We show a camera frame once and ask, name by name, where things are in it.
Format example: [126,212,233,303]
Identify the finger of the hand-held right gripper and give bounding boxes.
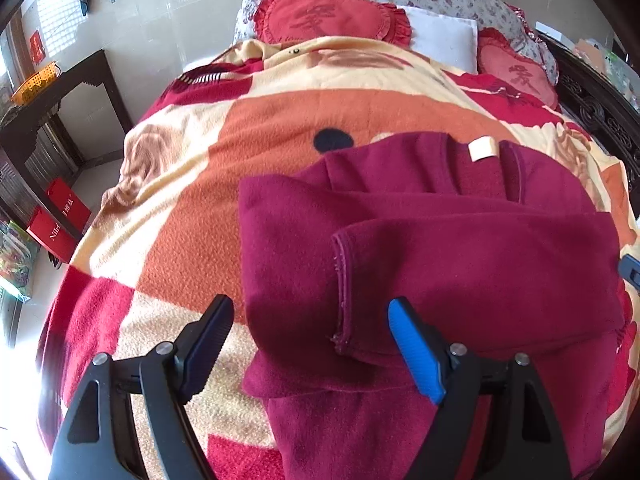
[618,254,640,292]

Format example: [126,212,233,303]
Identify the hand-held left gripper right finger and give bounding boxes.
[387,296,573,480]

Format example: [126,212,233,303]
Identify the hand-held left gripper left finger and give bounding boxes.
[47,294,236,480]

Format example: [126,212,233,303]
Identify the maroon fleece garment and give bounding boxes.
[239,131,626,480]

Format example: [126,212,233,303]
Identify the orange red printed blanket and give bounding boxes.
[37,37,640,480]

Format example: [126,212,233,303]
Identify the dark carved wooden headboard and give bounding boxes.
[535,20,640,161]

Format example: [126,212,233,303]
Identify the red gift boxes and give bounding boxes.
[26,207,81,263]

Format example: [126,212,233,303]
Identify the red paper bag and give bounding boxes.
[46,177,93,231]

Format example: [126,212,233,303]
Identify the colourful printed box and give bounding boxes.
[0,220,41,301]

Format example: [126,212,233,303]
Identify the pile of colourful packets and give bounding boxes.
[572,37,640,92]

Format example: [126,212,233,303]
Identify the red heart ruffled pillow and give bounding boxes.
[252,0,413,47]
[475,27,561,111]

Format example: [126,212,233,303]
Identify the dark wooden side table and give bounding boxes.
[0,49,133,241]

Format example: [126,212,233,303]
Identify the white pillow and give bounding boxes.
[395,5,478,72]

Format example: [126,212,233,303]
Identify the orange plastic basket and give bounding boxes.
[11,61,62,106]

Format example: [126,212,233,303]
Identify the small floral pillow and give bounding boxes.
[233,0,273,44]

